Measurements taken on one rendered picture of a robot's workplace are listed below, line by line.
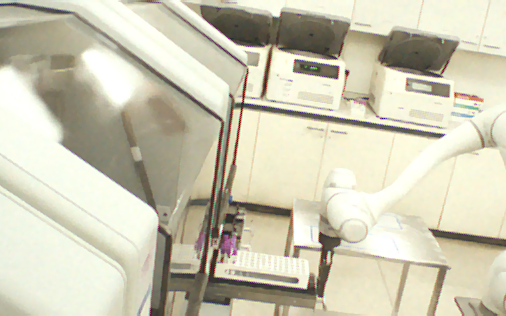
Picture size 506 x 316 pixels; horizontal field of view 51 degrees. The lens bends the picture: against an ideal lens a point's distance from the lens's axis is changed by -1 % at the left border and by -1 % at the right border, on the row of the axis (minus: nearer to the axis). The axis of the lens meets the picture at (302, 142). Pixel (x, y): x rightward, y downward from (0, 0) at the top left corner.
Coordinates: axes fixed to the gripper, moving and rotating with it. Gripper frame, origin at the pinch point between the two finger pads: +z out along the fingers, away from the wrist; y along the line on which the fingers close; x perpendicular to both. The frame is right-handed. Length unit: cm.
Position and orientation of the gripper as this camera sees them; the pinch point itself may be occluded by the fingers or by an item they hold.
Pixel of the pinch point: (320, 287)
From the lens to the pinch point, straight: 181.0
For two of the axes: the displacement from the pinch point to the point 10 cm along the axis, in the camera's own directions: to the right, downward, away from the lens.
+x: 9.9, 1.5, 0.8
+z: -1.6, 9.5, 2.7
